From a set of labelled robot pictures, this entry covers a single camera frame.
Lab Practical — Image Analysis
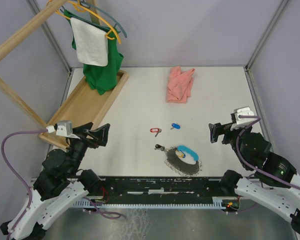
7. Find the keyring holder with blue handle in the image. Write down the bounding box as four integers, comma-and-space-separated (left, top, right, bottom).
164, 146, 202, 177

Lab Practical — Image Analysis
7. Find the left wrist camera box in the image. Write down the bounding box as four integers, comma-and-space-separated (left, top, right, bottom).
46, 120, 73, 137

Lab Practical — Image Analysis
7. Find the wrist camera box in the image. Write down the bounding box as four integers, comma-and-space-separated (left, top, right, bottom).
46, 120, 73, 137
230, 106, 257, 131

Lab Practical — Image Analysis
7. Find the yellow hanger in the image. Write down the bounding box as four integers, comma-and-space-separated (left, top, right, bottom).
45, 0, 122, 45

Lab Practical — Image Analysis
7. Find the grey blue hanger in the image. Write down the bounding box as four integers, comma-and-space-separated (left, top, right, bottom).
67, 0, 128, 39

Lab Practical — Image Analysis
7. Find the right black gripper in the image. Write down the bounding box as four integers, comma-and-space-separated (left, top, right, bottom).
207, 119, 251, 168

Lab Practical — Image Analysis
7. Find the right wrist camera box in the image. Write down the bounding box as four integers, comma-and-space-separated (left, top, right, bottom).
230, 106, 257, 131

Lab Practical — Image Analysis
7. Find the wooden rack frame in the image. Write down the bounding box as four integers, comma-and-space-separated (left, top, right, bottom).
0, 0, 100, 147

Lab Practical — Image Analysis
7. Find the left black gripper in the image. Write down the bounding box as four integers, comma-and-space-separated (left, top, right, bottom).
68, 121, 111, 175

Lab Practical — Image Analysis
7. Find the blue tagged key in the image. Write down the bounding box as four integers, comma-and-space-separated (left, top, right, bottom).
170, 123, 181, 130

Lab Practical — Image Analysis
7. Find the green shirt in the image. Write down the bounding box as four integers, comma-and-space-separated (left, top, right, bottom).
63, 10, 124, 95

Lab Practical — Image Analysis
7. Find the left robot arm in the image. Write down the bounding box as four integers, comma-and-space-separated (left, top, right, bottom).
0, 120, 111, 240

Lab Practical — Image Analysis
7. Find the purple cable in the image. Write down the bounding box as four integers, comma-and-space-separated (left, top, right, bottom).
235, 114, 300, 196
1, 129, 51, 240

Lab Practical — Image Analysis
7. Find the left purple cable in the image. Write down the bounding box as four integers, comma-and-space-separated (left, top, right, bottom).
1, 129, 51, 240

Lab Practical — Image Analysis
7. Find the pink cloth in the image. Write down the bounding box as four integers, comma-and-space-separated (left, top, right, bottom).
165, 66, 195, 104

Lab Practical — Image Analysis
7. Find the black tagged key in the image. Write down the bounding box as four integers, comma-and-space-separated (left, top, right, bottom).
154, 144, 166, 152

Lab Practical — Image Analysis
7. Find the wooden tray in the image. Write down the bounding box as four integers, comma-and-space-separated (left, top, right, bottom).
38, 69, 130, 150

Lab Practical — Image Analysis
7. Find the white cable duct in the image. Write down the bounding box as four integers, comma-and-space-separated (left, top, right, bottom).
71, 197, 238, 210

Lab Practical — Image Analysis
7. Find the red tagged key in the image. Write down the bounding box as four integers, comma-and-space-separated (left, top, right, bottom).
149, 127, 162, 137

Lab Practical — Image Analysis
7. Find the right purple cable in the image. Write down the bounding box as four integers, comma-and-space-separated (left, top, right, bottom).
235, 114, 300, 196

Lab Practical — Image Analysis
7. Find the white towel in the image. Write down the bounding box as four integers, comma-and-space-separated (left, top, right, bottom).
70, 17, 108, 67

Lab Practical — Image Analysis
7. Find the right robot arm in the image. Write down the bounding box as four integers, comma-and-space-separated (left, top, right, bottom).
208, 123, 300, 235

